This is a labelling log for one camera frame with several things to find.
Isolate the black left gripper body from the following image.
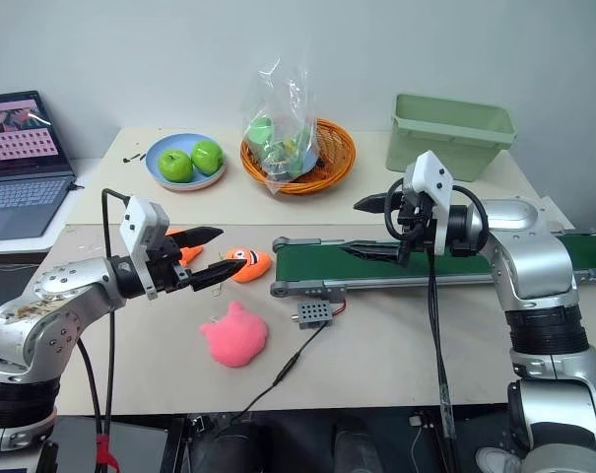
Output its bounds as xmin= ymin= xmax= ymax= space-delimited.
xmin=146 ymin=234 xmax=196 ymax=296

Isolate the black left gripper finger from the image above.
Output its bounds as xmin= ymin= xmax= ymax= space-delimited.
xmin=186 ymin=258 xmax=252 ymax=293
xmin=170 ymin=226 xmax=225 ymax=250

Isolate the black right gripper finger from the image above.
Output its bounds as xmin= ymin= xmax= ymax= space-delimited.
xmin=343 ymin=240 xmax=407 ymax=263
xmin=353 ymin=192 xmax=392 ymax=215

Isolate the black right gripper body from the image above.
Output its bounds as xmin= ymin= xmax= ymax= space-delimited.
xmin=385 ymin=188 xmax=439 ymax=248

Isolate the orange plush toy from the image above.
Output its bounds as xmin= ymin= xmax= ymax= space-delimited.
xmin=226 ymin=246 xmax=272 ymax=284

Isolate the green conveyor belt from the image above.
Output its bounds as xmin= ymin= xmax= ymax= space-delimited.
xmin=269 ymin=228 xmax=596 ymax=299

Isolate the small grey control box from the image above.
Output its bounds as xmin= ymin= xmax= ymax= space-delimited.
xmin=291 ymin=301 xmax=335 ymax=331

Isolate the orange carrot toy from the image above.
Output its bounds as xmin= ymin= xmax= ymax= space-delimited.
xmin=164 ymin=227 xmax=204 ymax=263

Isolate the orange woven basket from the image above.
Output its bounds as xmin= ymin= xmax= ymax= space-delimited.
xmin=239 ymin=117 xmax=358 ymax=195

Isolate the pink plush toy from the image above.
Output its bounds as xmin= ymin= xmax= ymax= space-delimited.
xmin=198 ymin=300 xmax=270 ymax=370

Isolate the green apple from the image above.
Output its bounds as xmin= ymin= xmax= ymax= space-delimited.
xmin=158 ymin=150 xmax=196 ymax=182
xmin=190 ymin=140 xmax=226 ymax=176

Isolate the pale green plastic bin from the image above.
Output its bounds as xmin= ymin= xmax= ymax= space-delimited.
xmin=385 ymin=93 xmax=518 ymax=184

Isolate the light blue plate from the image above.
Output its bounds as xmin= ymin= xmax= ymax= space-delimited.
xmin=145 ymin=132 xmax=229 ymax=193

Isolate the clear plastic bag with toys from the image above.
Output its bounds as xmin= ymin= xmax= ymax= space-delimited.
xmin=240 ymin=54 xmax=324 ymax=199

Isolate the open grey laptop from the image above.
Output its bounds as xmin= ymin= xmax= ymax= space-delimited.
xmin=0 ymin=90 xmax=86 ymax=242

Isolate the dark rounded shape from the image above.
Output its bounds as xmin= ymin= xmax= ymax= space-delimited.
xmin=191 ymin=414 xmax=331 ymax=473
xmin=333 ymin=415 xmax=386 ymax=473

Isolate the red tape strip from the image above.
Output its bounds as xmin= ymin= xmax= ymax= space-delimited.
xmin=96 ymin=433 xmax=123 ymax=470

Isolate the white shoe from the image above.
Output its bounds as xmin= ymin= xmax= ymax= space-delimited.
xmin=475 ymin=446 xmax=526 ymax=473

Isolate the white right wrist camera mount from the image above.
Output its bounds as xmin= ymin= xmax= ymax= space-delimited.
xmin=404 ymin=150 xmax=454 ymax=257

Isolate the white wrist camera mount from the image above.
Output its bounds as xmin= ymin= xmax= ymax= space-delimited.
xmin=404 ymin=150 xmax=454 ymax=257
xmin=118 ymin=194 xmax=171 ymax=302

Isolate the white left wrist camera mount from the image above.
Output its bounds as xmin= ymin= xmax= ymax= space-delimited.
xmin=118 ymin=194 xmax=171 ymax=302

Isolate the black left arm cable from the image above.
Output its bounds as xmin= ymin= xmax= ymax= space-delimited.
xmin=74 ymin=187 xmax=131 ymax=473

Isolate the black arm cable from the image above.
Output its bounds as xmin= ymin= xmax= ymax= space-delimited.
xmin=74 ymin=187 xmax=131 ymax=473
xmin=382 ymin=176 xmax=490 ymax=473

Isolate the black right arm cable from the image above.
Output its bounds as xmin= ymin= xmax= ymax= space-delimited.
xmin=382 ymin=176 xmax=490 ymax=473

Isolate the thin black power cable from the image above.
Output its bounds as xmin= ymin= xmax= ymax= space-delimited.
xmin=227 ymin=324 xmax=327 ymax=426

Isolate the white plug with cord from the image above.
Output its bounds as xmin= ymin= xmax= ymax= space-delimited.
xmin=408 ymin=412 xmax=430 ymax=473

